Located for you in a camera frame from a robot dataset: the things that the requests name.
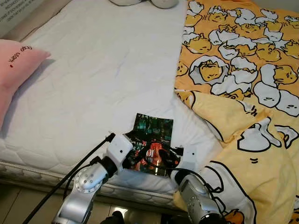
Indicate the black robot leg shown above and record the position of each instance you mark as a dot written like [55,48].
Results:
[112,218]

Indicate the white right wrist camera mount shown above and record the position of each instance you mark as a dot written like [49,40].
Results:
[188,156]

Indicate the white bed mattress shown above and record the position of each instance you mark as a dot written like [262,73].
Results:
[103,70]

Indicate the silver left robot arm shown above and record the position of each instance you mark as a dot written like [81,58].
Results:
[86,179]

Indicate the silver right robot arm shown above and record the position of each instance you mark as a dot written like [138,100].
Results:
[196,198]

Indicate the dark glossy book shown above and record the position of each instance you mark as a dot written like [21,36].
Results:
[156,128]

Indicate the grey printed poster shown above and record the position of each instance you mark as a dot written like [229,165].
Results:
[18,9]

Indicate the yellow egg cartoon duvet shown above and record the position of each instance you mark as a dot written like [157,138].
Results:
[243,70]

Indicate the pink pillow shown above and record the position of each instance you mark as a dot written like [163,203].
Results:
[16,65]

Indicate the grey white plush toy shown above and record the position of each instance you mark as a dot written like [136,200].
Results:
[126,2]
[163,3]

